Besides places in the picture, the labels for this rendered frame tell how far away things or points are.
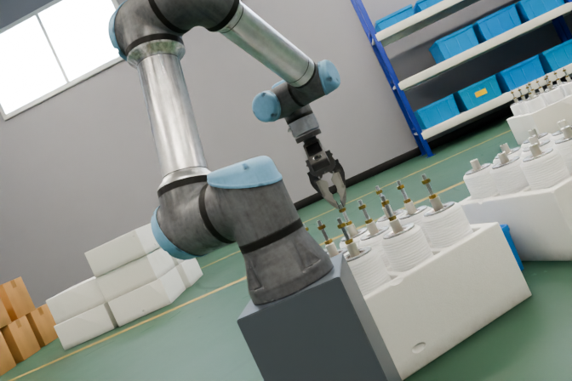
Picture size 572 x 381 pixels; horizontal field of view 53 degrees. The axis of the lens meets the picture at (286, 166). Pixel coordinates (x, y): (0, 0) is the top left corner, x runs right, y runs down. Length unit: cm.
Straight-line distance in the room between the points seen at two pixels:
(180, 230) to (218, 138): 571
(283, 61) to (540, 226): 75
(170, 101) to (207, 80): 568
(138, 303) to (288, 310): 311
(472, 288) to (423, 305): 13
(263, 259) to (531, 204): 80
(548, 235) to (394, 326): 50
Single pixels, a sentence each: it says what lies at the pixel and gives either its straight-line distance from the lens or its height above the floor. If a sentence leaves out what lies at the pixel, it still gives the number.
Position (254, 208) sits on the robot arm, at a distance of 93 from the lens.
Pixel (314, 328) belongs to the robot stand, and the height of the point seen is 24.
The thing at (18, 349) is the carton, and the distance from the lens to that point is 501.
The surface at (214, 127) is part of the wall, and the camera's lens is 673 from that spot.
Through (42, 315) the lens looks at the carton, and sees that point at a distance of 537.
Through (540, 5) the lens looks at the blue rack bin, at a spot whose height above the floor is 88.
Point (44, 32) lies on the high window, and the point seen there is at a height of 315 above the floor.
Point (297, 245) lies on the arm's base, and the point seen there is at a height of 36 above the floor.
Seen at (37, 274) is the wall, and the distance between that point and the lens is 780.
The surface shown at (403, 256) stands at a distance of 128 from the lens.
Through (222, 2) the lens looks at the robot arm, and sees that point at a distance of 114.
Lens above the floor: 48
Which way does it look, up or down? level
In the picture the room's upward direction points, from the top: 25 degrees counter-clockwise
